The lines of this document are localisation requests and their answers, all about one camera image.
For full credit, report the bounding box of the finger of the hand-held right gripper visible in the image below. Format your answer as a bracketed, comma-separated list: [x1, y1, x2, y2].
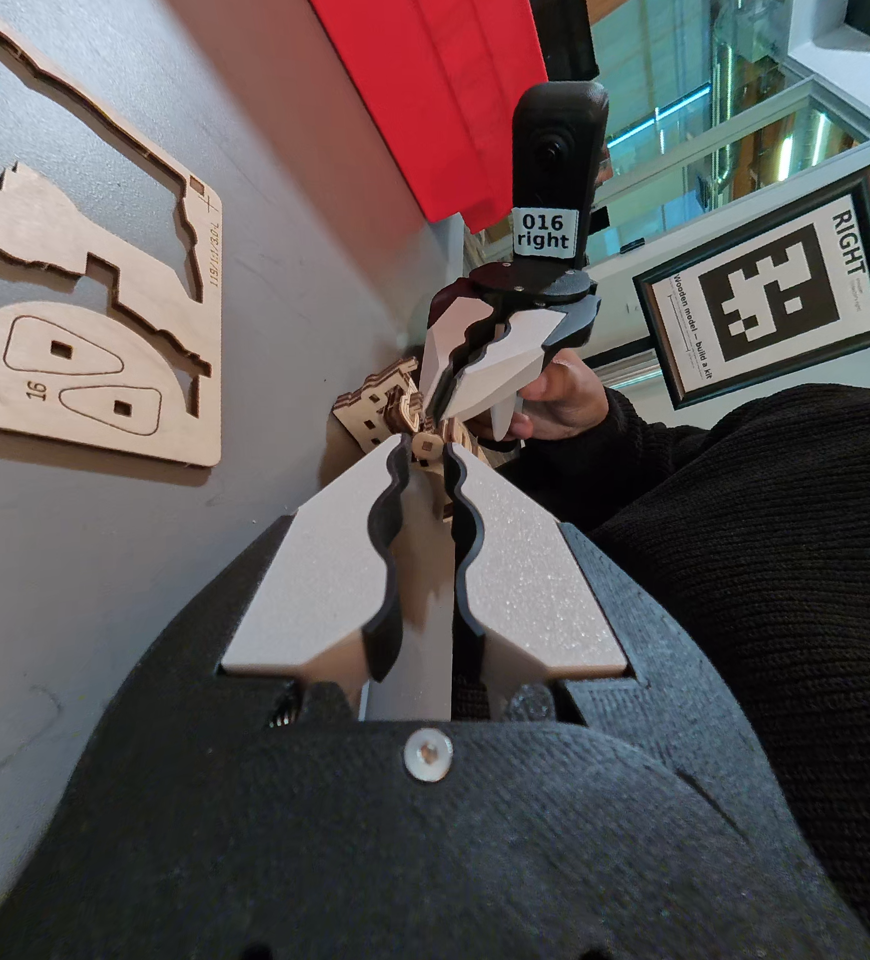
[418, 297, 509, 412]
[433, 307, 568, 444]

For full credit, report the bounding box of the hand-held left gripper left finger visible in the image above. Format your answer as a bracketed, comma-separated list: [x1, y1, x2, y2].
[221, 441, 413, 721]

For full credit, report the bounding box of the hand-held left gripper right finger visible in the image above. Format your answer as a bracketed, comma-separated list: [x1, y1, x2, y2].
[442, 442, 628, 721]

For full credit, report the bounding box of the wooden model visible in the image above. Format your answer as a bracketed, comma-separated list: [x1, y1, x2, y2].
[331, 357, 490, 526]

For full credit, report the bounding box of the person's right hand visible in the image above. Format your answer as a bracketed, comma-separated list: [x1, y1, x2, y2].
[506, 354, 610, 445]

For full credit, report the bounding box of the framed marker sign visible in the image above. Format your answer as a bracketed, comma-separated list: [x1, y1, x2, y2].
[632, 163, 870, 411]

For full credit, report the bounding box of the laser-cut plywood sheet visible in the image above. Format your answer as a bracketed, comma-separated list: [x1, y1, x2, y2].
[0, 0, 224, 469]

